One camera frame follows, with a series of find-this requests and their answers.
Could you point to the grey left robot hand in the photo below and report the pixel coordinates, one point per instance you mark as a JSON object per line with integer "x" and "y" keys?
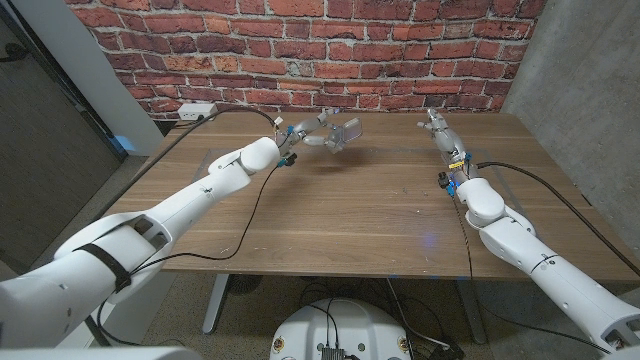
{"x": 305, "y": 131}

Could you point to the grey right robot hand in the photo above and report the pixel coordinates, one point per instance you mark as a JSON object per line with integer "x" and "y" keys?
{"x": 447, "y": 140}

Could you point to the silver hinged metal tin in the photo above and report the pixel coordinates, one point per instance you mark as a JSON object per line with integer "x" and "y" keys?
{"x": 351, "y": 130}

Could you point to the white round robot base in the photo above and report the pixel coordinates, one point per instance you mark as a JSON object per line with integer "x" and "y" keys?
{"x": 350, "y": 330}

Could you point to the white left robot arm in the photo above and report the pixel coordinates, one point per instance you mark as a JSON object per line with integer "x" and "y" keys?
{"x": 200, "y": 195}

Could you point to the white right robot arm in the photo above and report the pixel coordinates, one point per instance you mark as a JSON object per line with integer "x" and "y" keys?
{"x": 550, "y": 275}

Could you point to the printed red brick backdrop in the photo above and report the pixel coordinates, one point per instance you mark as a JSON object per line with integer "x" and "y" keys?
{"x": 325, "y": 50}

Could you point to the white power strip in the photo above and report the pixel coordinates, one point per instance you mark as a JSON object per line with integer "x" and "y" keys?
{"x": 197, "y": 111}

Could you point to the black round fan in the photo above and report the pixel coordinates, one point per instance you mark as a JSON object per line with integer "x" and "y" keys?
{"x": 245, "y": 284}

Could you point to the grey table leg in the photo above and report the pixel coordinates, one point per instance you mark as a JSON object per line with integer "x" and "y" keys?
{"x": 472, "y": 312}
{"x": 216, "y": 305}

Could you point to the black power adapter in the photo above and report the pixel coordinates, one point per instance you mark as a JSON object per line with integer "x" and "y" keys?
{"x": 447, "y": 352}

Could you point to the dark finned base module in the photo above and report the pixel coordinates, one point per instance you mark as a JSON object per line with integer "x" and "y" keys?
{"x": 332, "y": 354}

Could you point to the dark grey door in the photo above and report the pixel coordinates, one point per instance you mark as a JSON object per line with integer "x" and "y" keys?
{"x": 40, "y": 150}

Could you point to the white robot torso edge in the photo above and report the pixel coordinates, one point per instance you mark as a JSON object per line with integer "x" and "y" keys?
{"x": 100, "y": 355}

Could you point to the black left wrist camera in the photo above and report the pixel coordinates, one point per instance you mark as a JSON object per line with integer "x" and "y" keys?
{"x": 288, "y": 160}

